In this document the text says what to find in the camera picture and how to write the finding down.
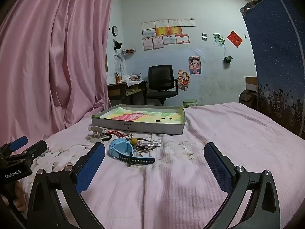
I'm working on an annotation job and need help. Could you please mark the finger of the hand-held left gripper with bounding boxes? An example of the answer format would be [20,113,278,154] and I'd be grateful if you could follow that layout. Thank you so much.
[0,136,28,158]
[5,140,47,165]

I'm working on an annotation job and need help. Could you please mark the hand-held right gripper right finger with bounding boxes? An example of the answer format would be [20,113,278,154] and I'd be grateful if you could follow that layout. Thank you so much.
[204,142,282,229]

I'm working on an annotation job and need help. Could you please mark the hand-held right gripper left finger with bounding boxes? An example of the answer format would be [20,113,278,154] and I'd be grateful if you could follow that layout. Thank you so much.
[27,142,112,229]

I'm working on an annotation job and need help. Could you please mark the beige hair claw clip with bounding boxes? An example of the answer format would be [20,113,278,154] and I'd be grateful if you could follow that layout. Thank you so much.
[88,125,112,144]

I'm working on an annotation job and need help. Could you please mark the blue wrist watch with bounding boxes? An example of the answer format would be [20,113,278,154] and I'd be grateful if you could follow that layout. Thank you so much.
[109,137,155,167]

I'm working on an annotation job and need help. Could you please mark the amber bead necklace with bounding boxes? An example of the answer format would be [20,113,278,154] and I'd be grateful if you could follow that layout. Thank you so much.
[124,134,158,152]

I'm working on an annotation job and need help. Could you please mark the shallow box with colourful drawing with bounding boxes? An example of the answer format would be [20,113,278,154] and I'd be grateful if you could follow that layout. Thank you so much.
[91,104,186,135]

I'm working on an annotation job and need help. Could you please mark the person's left hand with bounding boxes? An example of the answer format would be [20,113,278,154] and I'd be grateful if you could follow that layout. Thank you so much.
[13,182,25,204]

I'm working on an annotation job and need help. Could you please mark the pink bed sheet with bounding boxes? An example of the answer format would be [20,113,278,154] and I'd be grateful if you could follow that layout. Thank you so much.
[20,102,305,229]

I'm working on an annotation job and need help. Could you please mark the dark bag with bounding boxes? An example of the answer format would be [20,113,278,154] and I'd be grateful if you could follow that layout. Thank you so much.
[239,90,258,110]

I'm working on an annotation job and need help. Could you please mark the wooden desk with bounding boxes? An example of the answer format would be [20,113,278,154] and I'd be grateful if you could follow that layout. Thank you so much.
[107,81,147,105]

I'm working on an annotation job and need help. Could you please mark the cardboard box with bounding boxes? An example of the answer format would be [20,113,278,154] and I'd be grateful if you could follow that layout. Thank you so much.
[244,76,258,92]

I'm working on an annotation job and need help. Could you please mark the pink curtain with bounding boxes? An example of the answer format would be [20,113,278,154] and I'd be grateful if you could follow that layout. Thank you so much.
[0,0,113,153]

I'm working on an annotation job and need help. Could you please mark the cartoon family poster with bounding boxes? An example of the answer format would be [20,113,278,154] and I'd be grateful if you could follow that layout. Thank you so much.
[177,70,191,91]

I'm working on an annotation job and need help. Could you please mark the cartoon character poster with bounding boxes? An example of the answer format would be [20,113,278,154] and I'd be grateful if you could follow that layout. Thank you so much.
[189,56,202,75]

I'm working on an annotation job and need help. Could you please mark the black office chair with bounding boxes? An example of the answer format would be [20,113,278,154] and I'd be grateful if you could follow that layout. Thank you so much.
[145,65,179,106]

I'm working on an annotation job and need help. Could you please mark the blue starry curtain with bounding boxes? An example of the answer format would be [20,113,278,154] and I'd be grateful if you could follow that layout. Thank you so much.
[239,0,305,136]

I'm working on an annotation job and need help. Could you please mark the red paper square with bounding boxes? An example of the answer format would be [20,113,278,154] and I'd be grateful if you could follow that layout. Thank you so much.
[227,30,243,48]

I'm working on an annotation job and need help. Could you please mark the white wall papers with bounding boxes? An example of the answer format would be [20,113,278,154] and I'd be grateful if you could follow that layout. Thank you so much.
[114,55,127,77]

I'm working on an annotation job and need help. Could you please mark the green wall photo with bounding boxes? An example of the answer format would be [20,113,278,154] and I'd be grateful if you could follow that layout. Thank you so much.
[213,33,225,45]

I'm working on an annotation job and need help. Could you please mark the group of wall certificates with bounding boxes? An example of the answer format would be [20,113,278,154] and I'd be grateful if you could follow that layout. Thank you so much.
[141,19,196,51]

